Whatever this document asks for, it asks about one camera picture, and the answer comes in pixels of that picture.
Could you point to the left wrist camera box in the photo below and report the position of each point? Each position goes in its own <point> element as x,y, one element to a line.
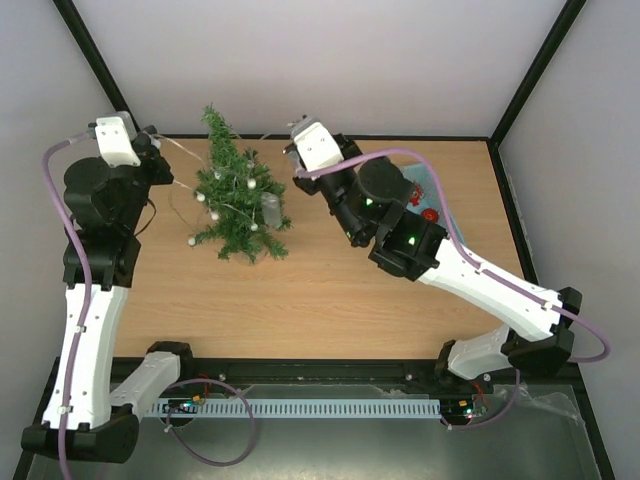
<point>114,135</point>

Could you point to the white cable duct rail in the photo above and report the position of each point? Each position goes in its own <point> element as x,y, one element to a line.
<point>314,409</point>

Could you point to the red ball ornament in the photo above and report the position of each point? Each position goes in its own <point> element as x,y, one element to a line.
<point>430,214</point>

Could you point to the black frame rail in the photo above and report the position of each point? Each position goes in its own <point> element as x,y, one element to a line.
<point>407,375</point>

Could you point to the small green christmas tree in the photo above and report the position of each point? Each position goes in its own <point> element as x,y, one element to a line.
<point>231,242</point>

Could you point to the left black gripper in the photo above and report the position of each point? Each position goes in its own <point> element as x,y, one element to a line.
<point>148,147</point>

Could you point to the light blue plastic basket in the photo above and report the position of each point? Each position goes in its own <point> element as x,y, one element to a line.
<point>425,194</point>

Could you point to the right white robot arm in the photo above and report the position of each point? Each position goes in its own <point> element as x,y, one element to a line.
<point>371,204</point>

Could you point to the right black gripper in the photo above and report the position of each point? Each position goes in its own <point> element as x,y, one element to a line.
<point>310,184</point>

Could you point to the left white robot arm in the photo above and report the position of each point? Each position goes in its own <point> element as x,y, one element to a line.
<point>85,419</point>

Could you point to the fairy light string white beads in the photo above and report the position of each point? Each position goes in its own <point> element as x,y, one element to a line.
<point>234,187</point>

